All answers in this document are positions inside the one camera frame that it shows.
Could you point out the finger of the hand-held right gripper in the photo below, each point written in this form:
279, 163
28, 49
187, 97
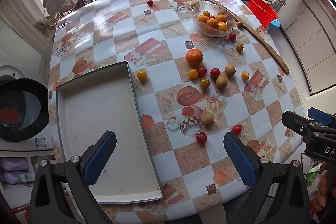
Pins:
319, 115
295, 121

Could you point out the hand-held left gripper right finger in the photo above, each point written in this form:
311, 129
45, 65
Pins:
240, 158

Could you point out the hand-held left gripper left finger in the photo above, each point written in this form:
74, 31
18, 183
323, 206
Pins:
101, 158

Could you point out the white rectangular tray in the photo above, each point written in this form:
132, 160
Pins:
105, 121

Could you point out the brown longan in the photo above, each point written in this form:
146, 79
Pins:
208, 119
193, 4
221, 82
239, 24
230, 70

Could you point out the yellow cherry tomato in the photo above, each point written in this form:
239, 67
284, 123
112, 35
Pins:
239, 47
142, 75
204, 83
245, 75
206, 13
193, 73

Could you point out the large orange mandarin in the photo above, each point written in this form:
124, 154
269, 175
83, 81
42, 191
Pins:
194, 56

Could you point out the plastic bag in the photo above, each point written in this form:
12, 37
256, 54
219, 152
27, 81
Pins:
316, 182

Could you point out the white washing machine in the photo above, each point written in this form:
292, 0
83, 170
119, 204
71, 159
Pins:
42, 141

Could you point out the purple packages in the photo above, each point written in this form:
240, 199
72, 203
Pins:
13, 171

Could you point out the long wooden shoehorn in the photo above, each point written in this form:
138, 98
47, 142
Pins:
260, 37

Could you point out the blue plastic basin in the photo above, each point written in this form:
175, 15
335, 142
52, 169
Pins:
275, 25

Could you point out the red plastic bucket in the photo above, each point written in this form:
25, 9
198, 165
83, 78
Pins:
262, 11

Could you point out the metal mesh panel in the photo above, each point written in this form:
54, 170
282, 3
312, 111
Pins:
278, 3

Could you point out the small orange mandarin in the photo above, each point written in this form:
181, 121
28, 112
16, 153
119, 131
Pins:
222, 27
203, 19
220, 18
212, 23

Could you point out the clear glass bowl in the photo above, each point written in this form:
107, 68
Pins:
202, 31

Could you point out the beige cloth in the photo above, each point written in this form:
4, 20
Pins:
44, 23

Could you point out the grey cloth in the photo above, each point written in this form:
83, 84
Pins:
60, 1

